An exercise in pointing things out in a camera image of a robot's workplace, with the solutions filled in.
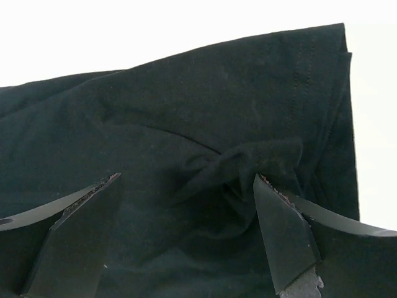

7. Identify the black t shirt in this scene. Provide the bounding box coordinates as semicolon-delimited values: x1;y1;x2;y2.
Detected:
1;24;359;297

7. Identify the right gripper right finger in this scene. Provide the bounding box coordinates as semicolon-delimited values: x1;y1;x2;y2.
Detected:
253;175;396;297

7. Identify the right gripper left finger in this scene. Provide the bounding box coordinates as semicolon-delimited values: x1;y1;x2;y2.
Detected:
1;173;122;298

